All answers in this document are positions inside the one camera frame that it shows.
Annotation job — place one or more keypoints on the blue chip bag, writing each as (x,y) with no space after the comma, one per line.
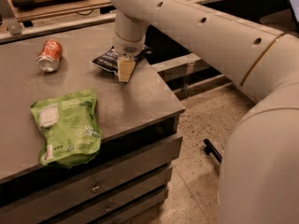
(108,60)

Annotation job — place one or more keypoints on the orange soda can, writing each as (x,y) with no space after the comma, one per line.
(49,57)

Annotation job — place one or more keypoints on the grey drawer cabinet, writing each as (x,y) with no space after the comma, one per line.
(138,121)

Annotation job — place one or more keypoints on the wooden shelf unit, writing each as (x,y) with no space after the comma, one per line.
(62,3)

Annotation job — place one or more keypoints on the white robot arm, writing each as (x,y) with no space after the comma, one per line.
(259,180)

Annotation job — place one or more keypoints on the green snack bag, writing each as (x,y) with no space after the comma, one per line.
(70,127)

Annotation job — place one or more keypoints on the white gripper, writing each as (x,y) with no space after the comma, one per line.
(127,48)

